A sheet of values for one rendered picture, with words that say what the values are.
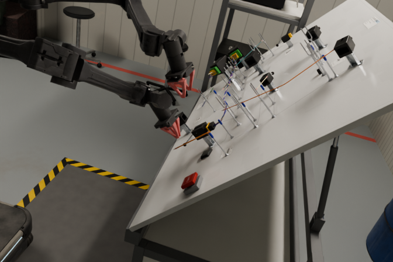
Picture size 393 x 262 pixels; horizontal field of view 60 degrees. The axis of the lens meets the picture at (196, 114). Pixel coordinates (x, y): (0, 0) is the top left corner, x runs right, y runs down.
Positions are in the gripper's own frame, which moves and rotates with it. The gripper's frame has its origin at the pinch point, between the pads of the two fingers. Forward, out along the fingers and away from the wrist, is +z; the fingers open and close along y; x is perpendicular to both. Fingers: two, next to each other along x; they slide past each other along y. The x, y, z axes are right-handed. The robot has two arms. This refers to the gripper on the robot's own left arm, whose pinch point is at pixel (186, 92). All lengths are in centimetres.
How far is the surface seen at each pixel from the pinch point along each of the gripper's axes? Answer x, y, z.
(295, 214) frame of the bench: -28, 12, 70
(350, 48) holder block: -53, 10, -7
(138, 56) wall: 217, 262, 80
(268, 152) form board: -32.6, -19.9, 10.2
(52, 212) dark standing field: 127, 4, 85
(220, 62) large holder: 14, 66, 17
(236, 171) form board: -23.4, -23.6, 14.5
